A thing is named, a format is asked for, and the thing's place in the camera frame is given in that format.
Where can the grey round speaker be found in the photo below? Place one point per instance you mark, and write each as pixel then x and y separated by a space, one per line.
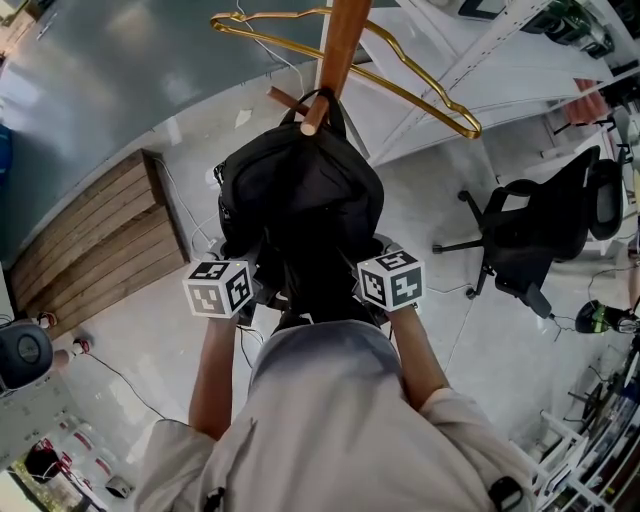
pixel 22 355

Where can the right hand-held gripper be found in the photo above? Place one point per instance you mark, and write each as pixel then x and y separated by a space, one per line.
pixel 392 280

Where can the wooden slatted crate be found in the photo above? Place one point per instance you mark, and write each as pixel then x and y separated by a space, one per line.
pixel 95 240

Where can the white metal shelf rack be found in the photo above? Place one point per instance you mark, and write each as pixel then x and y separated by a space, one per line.
pixel 480 65

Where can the wooden coat rack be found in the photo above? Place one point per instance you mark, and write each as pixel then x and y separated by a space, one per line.
pixel 334 55

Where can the black and green device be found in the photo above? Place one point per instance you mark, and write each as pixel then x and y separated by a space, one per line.
pixel 602 317

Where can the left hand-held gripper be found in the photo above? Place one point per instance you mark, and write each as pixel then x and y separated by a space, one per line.
pixel 216 289

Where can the person's grey shirt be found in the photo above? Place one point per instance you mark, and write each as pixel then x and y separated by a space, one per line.
pixel 335 430

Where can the person's left forearm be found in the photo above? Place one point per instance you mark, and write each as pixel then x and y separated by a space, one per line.
pixel 216 370

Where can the black office chair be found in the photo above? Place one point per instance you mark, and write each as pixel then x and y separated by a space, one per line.
pixel 545 220

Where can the black backpack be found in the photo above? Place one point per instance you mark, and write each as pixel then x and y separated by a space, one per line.
pixel 300 200

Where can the person's right forearm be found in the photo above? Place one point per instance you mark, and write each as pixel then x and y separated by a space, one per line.
pixel 417 355

